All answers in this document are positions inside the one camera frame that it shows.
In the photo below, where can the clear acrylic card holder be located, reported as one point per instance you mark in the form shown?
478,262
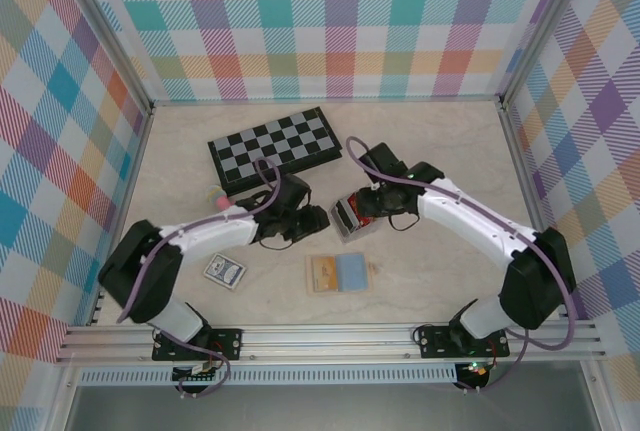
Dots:
360,236

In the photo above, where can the wooden card tray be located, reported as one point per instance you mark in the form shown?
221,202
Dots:
371,278

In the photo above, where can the light blue card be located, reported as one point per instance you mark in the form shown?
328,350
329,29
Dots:
352,272

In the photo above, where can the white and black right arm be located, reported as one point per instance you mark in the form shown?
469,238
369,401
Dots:
475,216

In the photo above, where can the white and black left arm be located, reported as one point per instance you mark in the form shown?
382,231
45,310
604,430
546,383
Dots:
215,236

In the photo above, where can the blue playing card deck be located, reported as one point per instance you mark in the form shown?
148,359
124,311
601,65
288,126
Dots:
225,272

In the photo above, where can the pink toy microphone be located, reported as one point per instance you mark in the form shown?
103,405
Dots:
215,193

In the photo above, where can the black and grey chessboard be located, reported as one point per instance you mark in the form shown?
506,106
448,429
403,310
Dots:
270,146

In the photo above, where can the small circuit board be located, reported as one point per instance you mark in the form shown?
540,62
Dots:
477,370
197,376

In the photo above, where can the aluminium frame bar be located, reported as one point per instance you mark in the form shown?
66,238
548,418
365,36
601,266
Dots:
134,161
526,176
325,100

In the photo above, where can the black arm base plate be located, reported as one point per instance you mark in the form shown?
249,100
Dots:
435,341
225,343

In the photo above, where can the aluminium mounting rail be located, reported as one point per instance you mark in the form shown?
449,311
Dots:
325,343

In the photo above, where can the aluminium frame post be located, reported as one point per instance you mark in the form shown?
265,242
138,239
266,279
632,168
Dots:
111,36
543,26

